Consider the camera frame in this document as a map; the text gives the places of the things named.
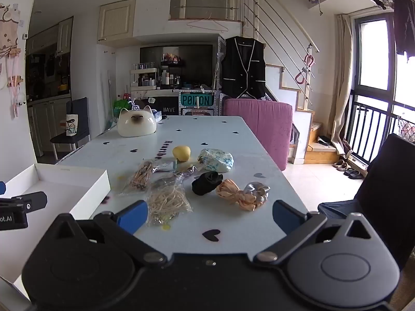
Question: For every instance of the orange satin scrunchie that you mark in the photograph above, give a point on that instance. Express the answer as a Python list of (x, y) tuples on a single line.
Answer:
[(231, 194)]

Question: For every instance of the glass ornament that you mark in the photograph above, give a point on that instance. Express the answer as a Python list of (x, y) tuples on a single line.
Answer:
[(133, 105)]

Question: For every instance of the stair railing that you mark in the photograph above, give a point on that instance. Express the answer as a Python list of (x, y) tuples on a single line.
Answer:
[(278, 22)]

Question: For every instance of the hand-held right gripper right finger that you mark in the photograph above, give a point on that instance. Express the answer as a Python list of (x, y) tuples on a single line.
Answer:
[(285, 215)]

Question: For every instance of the black glass cabinet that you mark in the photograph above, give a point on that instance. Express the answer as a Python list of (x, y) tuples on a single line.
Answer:
[(194, 55)]

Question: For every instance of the cartoon print mug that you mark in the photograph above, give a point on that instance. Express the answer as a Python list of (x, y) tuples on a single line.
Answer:
[(72, 124)]

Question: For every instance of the silver satin scrunchie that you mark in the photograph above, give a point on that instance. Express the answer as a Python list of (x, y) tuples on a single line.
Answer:
[(257, 191)]

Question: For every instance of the cartoon wall hanging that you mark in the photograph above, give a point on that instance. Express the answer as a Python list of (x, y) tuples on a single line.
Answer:
[(8, 32)]

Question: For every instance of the pink hook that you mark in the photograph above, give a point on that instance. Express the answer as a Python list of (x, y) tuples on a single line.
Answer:
[(309, 61), (300, 77)]

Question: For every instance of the cream wall cabinet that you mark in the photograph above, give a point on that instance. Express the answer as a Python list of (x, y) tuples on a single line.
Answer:
[(116, 21)]

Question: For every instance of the wooden staircase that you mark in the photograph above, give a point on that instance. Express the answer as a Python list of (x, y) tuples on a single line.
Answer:
[(317, 155)]

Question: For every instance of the black sock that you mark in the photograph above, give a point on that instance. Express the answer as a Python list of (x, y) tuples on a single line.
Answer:
[(207, 183)]

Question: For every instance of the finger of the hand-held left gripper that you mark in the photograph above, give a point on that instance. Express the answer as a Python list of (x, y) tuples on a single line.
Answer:
[(2, 188), (34, 201)]

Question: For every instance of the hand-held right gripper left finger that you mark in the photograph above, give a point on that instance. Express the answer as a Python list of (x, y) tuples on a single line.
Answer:
[(133, 216)]

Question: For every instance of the pink mattress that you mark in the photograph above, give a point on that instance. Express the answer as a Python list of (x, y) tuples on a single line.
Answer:
[(259, 126)]

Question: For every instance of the balcony window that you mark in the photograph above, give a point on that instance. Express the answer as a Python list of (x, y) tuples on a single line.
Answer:
[(373, 58)]

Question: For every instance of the teal framed sign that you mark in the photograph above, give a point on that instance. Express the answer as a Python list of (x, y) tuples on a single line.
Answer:
[(196, 99)]

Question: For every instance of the balcony mesh net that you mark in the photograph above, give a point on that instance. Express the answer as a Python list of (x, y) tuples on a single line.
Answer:
[(407, 131)]

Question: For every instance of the dark slipper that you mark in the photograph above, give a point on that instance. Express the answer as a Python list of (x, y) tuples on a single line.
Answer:
[(354, 173)]

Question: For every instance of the black chalkboard sign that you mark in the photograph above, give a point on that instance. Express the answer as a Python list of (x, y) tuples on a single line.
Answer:
[(165, 107)]

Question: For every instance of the yellow squishy ball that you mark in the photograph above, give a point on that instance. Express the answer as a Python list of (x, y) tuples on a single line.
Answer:
[(181, 154)]

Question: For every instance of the beige curtain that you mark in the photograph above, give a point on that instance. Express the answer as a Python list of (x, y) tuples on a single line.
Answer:
[(343, 87)]

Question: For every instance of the white cat-shaped ceramic jar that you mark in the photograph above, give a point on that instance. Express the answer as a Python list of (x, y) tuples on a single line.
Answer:
[(134, 126)]

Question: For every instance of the green bag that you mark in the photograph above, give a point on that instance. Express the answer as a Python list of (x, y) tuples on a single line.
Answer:
[(119, 107)]

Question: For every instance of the black balcony railing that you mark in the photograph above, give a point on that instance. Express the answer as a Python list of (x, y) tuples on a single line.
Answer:
[(369, 126)]

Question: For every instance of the white sachet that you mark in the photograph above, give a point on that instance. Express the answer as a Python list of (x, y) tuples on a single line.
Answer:
[(163, 166)]

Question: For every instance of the white cosmetics shelf organizer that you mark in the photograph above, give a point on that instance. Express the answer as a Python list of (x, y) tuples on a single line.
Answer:
[(144, 77)]

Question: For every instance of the dark blue chair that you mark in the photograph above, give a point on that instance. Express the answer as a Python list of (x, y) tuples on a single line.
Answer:
[(79, 110)]

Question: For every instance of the blue floral fabric pouch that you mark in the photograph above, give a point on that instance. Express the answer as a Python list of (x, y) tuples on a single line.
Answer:
[(217, 160)]

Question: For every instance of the dark hanging garment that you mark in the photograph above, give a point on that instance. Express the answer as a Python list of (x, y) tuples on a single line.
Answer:
[(403, 22)]

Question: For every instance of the beige slipper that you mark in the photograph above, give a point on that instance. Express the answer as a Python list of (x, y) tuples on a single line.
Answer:
[(341, 166)]

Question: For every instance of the black vest with white trim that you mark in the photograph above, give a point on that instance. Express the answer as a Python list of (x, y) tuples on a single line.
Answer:
[(243, 68)]

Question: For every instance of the black fabric chair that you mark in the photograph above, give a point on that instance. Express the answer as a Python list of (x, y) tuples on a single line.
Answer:
[(385, 181)]

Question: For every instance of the white cardboard box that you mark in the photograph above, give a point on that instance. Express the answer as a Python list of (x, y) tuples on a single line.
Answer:
[(64, 194)]

